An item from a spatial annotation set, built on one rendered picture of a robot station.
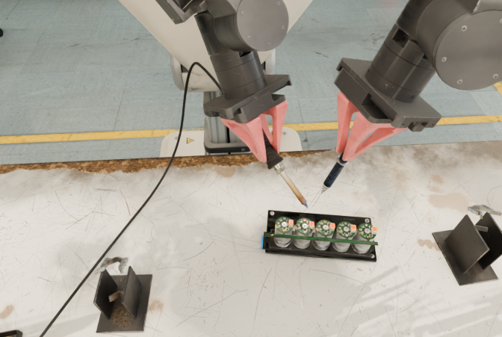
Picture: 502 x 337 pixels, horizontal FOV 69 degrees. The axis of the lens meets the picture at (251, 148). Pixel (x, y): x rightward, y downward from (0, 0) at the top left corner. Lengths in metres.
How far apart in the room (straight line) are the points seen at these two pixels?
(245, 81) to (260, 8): 0.10
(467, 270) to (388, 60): 0.35
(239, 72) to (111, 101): 1.64
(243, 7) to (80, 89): 1.87
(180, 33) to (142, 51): 1.67
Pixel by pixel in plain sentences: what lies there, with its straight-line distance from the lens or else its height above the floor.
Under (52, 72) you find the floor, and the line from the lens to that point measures 2.39.
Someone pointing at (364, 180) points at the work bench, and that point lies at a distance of 0.66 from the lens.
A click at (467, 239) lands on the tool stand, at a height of 0.80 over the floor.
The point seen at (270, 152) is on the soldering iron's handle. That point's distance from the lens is 0.49.
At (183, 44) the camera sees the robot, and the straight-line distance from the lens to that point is 0.72.
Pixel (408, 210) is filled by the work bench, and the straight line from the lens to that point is 0.65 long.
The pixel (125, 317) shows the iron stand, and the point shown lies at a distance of 0.55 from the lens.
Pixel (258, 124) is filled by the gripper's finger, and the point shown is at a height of 0.94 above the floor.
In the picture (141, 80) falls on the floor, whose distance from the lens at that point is 2.14.
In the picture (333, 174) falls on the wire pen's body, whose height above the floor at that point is 0.90.
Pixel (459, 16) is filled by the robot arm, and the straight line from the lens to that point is 0.29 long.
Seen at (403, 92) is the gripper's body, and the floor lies 1.03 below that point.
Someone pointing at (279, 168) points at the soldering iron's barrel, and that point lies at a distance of 0.49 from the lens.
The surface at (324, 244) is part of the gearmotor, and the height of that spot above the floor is 0.79.
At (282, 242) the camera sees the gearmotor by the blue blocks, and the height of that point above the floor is 0.78.
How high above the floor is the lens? 1.26
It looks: 48 degrees down
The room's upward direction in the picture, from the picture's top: straight up
